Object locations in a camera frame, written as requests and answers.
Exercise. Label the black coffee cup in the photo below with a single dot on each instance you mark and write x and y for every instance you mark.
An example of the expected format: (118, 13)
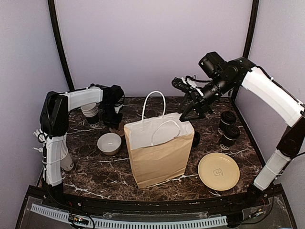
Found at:
(223, 124)
(226, 143)

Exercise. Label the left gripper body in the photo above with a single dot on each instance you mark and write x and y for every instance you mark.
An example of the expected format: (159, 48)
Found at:
(109, 117)

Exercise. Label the black front rail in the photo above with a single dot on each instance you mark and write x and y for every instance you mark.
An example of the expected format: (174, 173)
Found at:
(96, 206)

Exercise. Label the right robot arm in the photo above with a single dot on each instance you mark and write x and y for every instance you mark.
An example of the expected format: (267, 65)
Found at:
(225, 76)

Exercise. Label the black frame post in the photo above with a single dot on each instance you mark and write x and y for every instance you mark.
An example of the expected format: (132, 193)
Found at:
(251, 28)
(59, 44)

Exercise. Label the stack of paper cups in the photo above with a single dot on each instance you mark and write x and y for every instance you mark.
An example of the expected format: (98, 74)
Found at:
(90, 112)

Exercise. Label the yellow plate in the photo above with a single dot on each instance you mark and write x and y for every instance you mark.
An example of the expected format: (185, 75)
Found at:
(218, 171)

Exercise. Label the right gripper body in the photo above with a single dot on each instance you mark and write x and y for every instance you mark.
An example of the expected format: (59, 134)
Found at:
(202, 103)

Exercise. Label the right black frame post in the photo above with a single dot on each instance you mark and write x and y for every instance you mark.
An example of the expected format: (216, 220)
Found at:
(251, 28)

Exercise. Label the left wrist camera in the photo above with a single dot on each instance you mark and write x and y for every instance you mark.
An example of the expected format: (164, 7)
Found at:
(118, 107)

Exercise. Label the brown paper bag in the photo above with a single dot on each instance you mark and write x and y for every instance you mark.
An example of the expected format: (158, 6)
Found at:
(158, 148)

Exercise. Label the white ceramic bowl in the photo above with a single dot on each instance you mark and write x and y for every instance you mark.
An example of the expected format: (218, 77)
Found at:
(109, 144)

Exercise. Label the white cable duct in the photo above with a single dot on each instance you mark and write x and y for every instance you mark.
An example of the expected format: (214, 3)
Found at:
(126, 221)

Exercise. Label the cup of wrapped straws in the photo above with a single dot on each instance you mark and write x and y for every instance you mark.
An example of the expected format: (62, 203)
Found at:
(66, 160)

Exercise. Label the cardboard cup carrier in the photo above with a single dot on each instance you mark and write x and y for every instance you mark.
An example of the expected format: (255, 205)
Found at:
(119, 131)

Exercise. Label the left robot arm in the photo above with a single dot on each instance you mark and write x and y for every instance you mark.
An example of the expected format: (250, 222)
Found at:
(54, 120)

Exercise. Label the stack of black lids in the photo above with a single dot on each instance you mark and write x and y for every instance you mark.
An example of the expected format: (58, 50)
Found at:
(196, 139)

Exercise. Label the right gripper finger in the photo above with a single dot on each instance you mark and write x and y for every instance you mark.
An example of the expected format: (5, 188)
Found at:
(190, 112)
(185, 104)

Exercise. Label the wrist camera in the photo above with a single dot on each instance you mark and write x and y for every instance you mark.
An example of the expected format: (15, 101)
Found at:
(186, 84)
(118, 107)

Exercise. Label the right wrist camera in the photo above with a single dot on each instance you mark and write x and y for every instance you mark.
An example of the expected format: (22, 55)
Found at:
(186, 84)

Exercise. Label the left black frame post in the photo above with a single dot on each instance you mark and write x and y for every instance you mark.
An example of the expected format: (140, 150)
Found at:
(59, 44)

